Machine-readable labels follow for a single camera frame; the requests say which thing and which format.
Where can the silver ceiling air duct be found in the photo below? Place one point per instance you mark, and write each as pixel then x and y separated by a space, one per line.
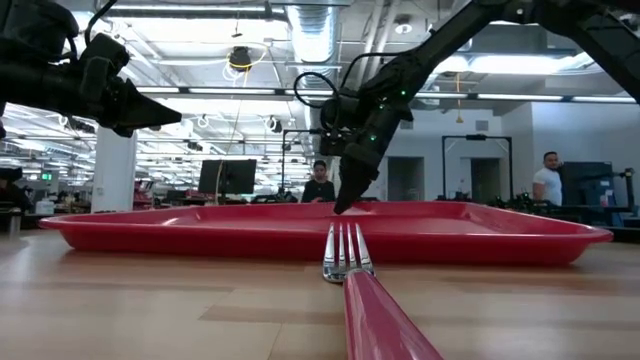
pixel 312 35

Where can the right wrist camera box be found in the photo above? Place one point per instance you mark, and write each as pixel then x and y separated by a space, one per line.
pixel 332 130

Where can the dark blue cabinet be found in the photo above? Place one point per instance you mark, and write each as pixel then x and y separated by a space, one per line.
pixel 587 182

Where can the seated person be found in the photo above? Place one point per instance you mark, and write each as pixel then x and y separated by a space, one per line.
pixel 318 187

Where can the green exit sign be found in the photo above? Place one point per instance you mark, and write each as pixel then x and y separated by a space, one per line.
pixel 46 176

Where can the black ceiling device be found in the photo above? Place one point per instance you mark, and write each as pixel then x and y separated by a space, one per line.
pixel 240 57

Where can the standing person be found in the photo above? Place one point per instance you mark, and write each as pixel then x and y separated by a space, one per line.
pixel 547 185

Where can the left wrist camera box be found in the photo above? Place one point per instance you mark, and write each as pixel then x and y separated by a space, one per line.
pixel 102 60

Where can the black metal frame stand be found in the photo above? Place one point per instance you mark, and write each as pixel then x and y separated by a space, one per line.
pixel 283 160
pixel 444 165

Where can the background robot with green lights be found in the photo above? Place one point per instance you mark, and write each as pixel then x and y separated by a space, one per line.
pixel 520 201

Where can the black stand post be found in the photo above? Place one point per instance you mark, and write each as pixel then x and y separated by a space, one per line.
pixel 628 187

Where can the red plastic tray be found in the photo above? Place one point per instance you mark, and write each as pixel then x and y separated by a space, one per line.
pixel 200 235

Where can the white building pillar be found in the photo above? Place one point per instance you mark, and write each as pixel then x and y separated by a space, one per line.
pixel 114 170

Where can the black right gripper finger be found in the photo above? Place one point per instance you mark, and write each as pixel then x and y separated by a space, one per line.
pixel 355 182

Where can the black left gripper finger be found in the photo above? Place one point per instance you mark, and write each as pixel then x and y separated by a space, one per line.
pixel 150 112

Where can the black computer monitor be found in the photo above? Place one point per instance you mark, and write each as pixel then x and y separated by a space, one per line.
pixel 227 176

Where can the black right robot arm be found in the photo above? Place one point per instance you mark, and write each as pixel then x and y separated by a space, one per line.
pixel 575 25

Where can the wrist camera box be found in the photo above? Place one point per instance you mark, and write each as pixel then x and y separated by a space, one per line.
pixel 102 60
pixel 332 130

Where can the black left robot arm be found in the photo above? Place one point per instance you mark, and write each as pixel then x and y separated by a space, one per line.
pixel 35 90

